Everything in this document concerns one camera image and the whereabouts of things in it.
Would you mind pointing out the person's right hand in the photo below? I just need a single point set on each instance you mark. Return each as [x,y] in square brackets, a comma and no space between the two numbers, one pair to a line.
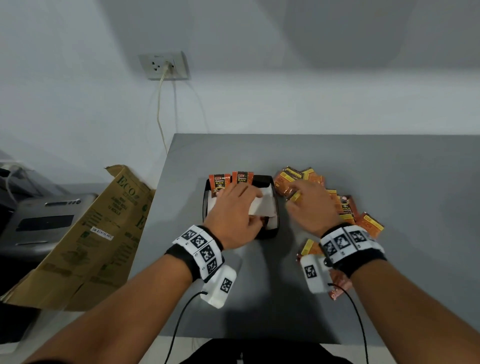
[313,210]

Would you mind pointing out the person's left hand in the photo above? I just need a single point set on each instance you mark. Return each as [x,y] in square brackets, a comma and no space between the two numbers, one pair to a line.
[228,221]

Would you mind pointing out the pile of orange coffee sachets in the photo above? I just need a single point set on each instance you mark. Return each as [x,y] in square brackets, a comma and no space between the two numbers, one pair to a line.
[285,183]

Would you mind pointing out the black tray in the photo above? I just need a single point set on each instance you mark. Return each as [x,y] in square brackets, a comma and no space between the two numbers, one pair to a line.
[268,230]

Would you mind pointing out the coffee sachet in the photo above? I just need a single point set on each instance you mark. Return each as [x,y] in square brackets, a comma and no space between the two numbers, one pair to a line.
[219,182]
[243,177]

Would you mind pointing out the person's right forearm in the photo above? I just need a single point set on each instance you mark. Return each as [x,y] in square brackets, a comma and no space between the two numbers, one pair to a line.
[408,318]

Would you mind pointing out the person's left forearm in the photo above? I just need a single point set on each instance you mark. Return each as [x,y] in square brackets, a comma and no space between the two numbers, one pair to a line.
[123,318]

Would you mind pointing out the person's black clothing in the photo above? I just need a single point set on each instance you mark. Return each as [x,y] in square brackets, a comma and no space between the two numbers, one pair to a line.
[270,352]

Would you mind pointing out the black wristband with marker tags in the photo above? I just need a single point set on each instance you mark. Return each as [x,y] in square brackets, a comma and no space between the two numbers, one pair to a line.
[348,247]
[198,251]

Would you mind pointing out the brown cardboard box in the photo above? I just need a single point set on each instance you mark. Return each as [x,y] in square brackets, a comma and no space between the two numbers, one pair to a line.
[93,247]

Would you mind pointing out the grey appliance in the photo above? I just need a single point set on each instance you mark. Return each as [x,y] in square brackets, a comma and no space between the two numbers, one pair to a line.
[45,225]

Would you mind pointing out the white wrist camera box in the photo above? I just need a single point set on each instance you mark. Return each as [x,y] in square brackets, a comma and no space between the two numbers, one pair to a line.
[221,287]
[315,273]

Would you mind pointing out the white wall socket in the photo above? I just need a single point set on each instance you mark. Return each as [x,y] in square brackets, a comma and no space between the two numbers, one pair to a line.
[161,65]

